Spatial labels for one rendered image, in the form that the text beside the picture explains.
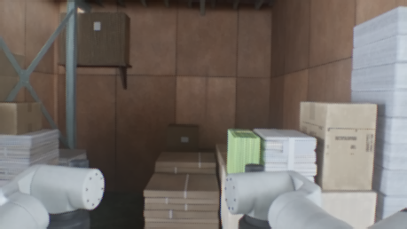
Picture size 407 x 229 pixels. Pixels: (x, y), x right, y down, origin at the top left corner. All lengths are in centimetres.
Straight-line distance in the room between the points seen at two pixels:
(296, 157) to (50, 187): 66
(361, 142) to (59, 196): 80
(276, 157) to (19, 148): 160
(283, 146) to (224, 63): 379
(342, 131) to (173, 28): 399
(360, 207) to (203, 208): 131
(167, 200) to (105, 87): 302
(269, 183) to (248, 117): 419
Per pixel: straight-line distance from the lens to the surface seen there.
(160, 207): 214
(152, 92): 467
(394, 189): 104
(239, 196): 47
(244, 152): 88
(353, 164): 99
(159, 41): 472
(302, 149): 92
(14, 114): 211
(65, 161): 247
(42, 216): 48
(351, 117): 96
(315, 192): 46
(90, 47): 461
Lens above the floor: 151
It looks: 4 degrees down
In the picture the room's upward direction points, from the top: 1 degrees clockwise
